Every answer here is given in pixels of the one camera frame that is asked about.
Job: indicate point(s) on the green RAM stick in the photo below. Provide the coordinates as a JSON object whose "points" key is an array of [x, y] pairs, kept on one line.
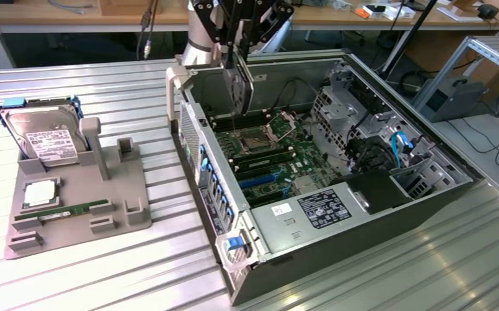
{"points": [[66, 209]]}

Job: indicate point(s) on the CPU socket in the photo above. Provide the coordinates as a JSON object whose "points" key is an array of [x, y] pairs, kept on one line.
{"points": [[254, 141]]}

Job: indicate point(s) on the grey plastic parts rack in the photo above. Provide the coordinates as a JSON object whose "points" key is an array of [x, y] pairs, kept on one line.
{"points": [[81, 191]]}

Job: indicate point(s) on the long black expansion slot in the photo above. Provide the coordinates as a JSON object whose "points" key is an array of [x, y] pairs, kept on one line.
{"points": [[254, 174]]}

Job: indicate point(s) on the small white box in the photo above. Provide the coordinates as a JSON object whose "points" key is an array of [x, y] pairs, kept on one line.
{"points": [[401, 13]]}

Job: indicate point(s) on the orange white small device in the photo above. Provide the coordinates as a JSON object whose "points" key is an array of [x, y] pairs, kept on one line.
{"points": [[363, 12]]}

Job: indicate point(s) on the wooden desk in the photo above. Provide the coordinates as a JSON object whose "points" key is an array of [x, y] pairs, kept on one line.
{"points": [[7, 14]]}

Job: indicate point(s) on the dark RAM stick white label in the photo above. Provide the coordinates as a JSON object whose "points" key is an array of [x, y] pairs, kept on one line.
{"points": [[265, 163]]}

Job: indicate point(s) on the blue disk carrier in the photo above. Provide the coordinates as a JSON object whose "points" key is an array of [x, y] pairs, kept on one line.
{"points": [[11, 103]]}

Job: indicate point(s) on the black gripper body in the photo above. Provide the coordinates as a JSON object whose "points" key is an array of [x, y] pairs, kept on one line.
{"points": [[245, 6]]}

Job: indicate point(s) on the blue card retention clip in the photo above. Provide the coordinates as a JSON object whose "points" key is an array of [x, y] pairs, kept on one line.
{"points": [[222, 193], [207, 166], [215, 180], [231, 216], [227, 204], [203, 152]]}

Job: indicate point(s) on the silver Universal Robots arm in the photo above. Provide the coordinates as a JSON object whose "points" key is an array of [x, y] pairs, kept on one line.
{"points": [[197, 48]]}

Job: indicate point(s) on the silver chipset heatsink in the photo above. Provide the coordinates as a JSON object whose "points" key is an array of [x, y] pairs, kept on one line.
{"points": [[306, 184]]}

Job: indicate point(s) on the low profile graphics card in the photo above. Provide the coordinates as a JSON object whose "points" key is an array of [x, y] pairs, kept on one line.
{"points": [[238, 90]]}

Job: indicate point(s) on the silver disk bay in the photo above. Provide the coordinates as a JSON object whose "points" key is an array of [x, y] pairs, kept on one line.
{"points": [[426, 181]]}

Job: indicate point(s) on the silver hard disk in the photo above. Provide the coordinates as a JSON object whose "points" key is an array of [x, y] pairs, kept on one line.
{"points": [[46, 139]]}

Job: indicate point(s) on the silver socket cover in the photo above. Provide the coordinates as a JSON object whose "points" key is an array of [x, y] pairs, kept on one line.
{"points": [[293, 124]]}

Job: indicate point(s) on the black pole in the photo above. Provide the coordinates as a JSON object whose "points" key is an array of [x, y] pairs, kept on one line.
{"points": [[395, 55]]}

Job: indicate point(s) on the blue expansion slot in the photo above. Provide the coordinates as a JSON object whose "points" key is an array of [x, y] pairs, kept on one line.
{"points": [[258, 181]]}

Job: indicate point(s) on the black plastic shroud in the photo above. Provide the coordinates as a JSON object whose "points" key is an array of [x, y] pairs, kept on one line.
{"points": [[379, 191]]}

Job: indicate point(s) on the grey equipment box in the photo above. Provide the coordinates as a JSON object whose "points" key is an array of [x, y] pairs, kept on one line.
{"points": [[461, 103]]}

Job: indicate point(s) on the black power adapter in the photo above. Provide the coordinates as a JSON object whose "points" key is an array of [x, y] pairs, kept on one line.
{"points": [[487, 10]]}

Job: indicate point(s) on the silver power supply unit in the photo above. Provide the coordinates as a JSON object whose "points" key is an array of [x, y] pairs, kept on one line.
{"points": [[293, 226]]}

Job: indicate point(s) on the thin socket locking lever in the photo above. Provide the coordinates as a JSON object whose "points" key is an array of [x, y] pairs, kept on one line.
{"points": [[235, 124]]}

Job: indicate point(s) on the blue case release latch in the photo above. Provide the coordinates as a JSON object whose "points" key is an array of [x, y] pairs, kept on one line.
{"points": [[234, 244]]}

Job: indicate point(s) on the wood and white block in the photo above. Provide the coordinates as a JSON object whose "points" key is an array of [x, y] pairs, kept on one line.
{"points": [[461, 9]]}

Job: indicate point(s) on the open black PC case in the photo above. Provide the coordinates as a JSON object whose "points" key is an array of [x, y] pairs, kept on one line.
{"points": [[362, 246]]}

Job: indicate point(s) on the green Dell motherboard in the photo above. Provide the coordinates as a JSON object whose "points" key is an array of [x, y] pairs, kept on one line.
{"points": [[306, 162]]}

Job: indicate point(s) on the silver CPU chip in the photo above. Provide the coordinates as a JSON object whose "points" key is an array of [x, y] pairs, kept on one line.
{"points": [[41, 192]]}

